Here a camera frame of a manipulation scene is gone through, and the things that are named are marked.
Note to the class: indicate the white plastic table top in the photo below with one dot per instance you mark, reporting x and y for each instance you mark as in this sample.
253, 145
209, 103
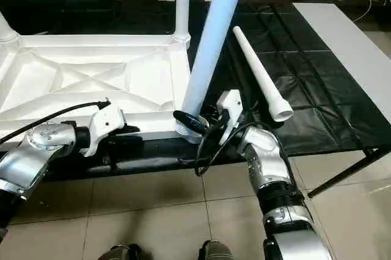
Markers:
91, 83

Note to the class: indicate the white plastic table leg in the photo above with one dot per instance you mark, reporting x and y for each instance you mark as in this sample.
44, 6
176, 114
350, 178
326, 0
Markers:
182, 3
6, 28
259, 71
214, 34

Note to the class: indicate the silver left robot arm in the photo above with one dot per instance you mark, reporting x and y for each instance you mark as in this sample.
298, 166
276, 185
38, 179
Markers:
30, 162

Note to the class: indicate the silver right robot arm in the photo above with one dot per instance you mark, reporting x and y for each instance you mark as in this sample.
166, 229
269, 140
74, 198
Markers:
269, 168

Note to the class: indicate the black left robot foot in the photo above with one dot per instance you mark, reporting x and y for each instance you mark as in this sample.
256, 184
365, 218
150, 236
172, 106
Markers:
122, 252

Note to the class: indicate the black robot foot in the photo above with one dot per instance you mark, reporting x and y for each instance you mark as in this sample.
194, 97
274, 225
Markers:
122, 252
217, 251

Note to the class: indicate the black work mat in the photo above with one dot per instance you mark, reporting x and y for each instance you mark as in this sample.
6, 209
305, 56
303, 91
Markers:
305, 83

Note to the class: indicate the black right robot foot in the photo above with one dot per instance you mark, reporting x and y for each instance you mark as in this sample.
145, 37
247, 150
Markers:
217, 251

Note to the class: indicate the white flat board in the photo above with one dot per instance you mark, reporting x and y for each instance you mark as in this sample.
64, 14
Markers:
354, 52

